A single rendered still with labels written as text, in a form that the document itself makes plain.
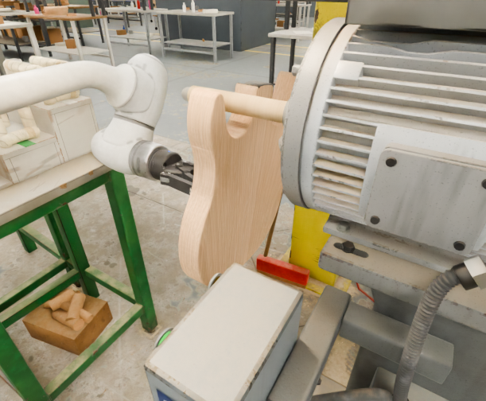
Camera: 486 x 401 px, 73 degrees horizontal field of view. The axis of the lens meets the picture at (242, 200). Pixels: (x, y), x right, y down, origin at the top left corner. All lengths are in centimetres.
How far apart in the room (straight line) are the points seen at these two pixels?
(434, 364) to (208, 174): 40
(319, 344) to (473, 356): 19
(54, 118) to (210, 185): 71
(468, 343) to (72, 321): 148
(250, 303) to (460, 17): 33
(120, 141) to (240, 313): 57
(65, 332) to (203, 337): 141
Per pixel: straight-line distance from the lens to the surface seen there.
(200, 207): 55
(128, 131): 84
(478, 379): 56
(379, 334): 49
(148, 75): 85
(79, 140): 121
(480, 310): 45
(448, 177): 34
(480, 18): 37
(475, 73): 38
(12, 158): 113
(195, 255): 58
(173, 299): 188
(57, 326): 178
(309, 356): 44
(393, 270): 45
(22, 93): 73
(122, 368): 171
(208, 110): 48
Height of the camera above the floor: 141
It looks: 33 degrees down
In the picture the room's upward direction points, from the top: straight up
